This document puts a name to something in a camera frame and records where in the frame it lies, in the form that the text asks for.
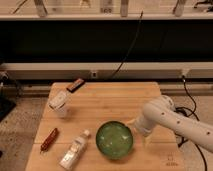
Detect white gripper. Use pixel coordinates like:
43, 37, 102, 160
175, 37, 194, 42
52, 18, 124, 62
127, 116, 156, 137

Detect green ceramic bowl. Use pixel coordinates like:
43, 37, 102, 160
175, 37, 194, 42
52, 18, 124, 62
96, 121, 134, 160

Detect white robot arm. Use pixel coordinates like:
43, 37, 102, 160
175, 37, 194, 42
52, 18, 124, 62
129, 95, 213, 153

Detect brown rectangular block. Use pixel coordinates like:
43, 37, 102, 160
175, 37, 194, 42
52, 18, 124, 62
66, 78, 85, 93

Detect clear plastic bottle white label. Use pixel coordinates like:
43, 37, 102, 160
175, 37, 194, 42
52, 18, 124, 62
60, 130, 90, 171

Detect clear plastic cup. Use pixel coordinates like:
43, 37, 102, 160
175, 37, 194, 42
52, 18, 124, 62
48, 91, 68, 118

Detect red-brown pocket knife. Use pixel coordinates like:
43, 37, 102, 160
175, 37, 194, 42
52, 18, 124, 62
40, 128, 59, 152

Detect black floor cables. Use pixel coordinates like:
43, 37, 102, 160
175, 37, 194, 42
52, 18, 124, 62
173, 75, 208, 171

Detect white wall outlet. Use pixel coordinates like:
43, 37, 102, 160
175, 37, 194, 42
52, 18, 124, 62
91, 71, 98, 79

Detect black hanging cable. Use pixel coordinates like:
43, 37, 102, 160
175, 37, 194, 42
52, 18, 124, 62
105, 10, 145, 81

